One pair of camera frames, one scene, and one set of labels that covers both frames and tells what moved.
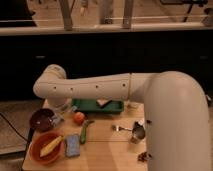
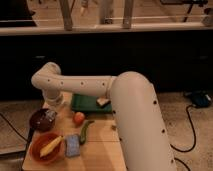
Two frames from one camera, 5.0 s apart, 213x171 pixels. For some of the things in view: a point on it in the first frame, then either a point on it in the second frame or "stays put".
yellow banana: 50,146 stays put
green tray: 91,105 stays put
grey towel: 55,119 to 50,114
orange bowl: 42,141 stays put
